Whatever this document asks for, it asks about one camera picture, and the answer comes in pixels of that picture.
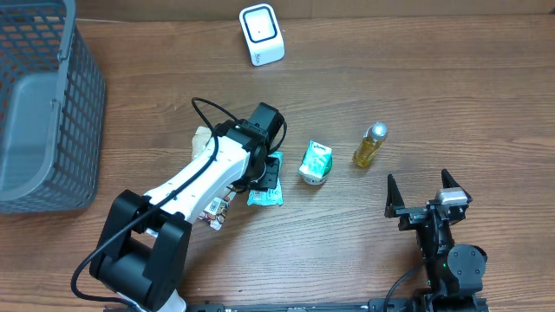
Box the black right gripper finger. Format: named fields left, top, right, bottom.
left=441, top=169, right=460, bottom=189
left=384, top=174, right=405, bottom=217

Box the teal snack packet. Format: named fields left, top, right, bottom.
left=247, top=152, right=284, bottom=206

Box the green tissue canister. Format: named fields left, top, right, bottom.
left=298, top=140, right=333, bottom=185

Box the brown snack pouch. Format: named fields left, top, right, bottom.
left=192, top=127, right=236, bottom=231

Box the yellow dish soap bottle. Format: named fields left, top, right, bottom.
left=353, top=121, right=388, bottom=167

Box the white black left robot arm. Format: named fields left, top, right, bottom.
left=84, top=117, right=286, bottom=311

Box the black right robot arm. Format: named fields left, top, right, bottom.
left=382, top=169, right=489, bottom=311

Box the white barcode scanner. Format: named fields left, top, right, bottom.
left=238, top=3, right=285, bottom=67

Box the grey plastic mesh basket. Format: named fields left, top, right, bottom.
left=1, top=0, right=107, bottom=213

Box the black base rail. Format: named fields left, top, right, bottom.
left=181, top=298, right=491, bottom=312

